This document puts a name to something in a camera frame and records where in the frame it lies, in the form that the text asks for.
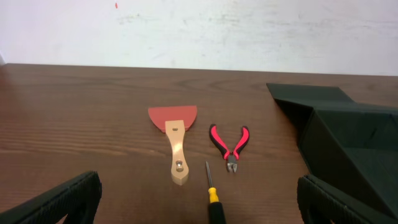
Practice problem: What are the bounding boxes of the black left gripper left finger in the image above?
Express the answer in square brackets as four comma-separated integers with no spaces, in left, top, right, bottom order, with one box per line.
[1,170,102,224]

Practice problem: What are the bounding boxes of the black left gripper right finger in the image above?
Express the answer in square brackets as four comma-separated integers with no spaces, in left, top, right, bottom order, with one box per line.
[297,174,397,224]

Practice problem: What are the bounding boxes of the black open gift box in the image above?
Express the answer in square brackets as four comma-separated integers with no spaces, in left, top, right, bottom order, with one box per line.
[267,83,397,218]

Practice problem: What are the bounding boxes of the red black cutting pliers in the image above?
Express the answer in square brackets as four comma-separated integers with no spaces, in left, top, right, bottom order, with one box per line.
[208,124,251,174]

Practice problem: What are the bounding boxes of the black yellow screwdriver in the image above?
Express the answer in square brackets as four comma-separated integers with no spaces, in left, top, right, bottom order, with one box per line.
[205,162,226,224]

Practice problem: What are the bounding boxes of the red scraper wooden handle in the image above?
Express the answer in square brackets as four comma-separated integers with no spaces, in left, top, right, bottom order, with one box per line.
[148,106,198,185]

